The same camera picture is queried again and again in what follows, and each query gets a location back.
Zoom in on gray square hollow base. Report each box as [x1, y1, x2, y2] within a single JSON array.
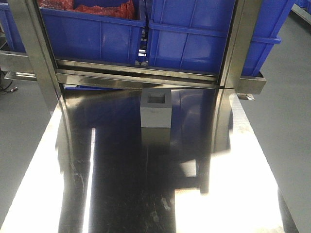
[[140, 88, 172, 128]]

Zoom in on blue bin upper right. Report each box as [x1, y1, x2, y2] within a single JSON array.
[[146, 0, 293, 76]]

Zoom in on blue bin with red contents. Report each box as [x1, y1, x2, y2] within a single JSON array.
[[40, 0, 146, 65]]

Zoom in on red mesh bags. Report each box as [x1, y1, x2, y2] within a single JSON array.
[[37, 0, 136, 19]]

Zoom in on stainless steel shelf rack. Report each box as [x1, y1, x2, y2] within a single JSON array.
[[0, 0, 267, 98]]

